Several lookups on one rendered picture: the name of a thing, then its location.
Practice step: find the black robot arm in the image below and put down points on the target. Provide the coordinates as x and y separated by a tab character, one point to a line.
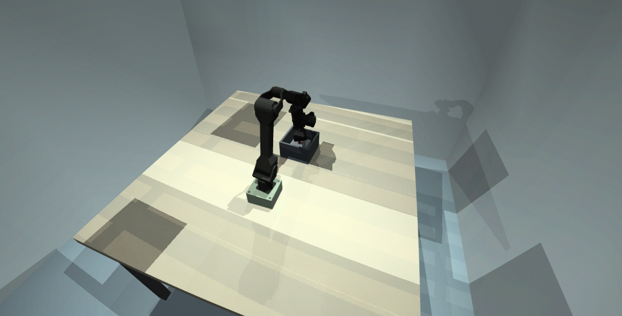
267	111

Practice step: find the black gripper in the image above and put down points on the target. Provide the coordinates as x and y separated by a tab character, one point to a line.
300	133

